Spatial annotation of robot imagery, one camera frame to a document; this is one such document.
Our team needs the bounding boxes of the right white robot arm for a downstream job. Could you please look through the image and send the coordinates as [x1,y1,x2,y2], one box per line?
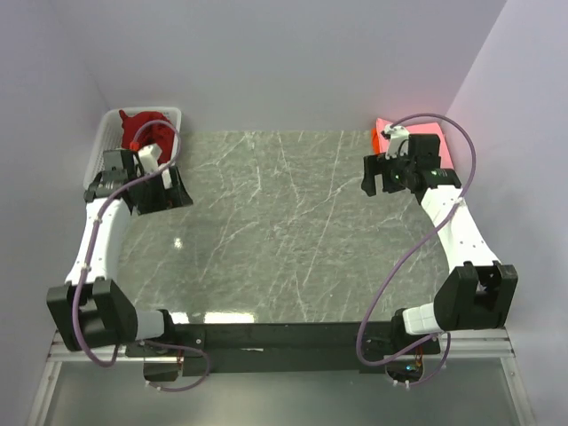
[361,126,518,354]

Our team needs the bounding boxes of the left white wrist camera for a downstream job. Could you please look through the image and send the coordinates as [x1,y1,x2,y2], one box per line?
[129,141,162,176]

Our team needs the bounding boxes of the purple cable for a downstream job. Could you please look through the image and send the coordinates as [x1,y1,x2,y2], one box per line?
[356,112,477,388]
[71,122,210,392]

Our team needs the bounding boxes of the pink folded t shirt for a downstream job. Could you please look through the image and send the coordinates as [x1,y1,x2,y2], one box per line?
[375,116,454,170]

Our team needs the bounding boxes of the white plastic basket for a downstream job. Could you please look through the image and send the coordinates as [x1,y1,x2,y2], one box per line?
[83,106,183,190]

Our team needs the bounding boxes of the orange folded t shirt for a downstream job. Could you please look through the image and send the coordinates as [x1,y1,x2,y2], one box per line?
[372,129,389,154]

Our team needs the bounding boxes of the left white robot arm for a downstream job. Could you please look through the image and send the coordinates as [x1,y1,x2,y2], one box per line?
[46,149,193,357]

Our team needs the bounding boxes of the red t shirt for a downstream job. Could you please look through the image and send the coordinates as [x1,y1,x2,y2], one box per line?
[119,110,175,165]

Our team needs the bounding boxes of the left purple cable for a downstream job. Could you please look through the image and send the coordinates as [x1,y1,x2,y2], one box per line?
[71,122,210,392]

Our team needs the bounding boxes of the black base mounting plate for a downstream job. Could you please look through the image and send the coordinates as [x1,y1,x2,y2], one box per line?
[125,318,426,382]

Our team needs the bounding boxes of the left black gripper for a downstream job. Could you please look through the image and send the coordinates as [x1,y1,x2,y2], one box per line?
[130,165,192,215]

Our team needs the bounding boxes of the aluminium frame rail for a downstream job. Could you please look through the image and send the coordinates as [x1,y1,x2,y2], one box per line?
[28,325,536,425]

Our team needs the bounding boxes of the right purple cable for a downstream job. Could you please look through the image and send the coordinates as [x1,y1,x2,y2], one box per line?
[356,112,477,388]

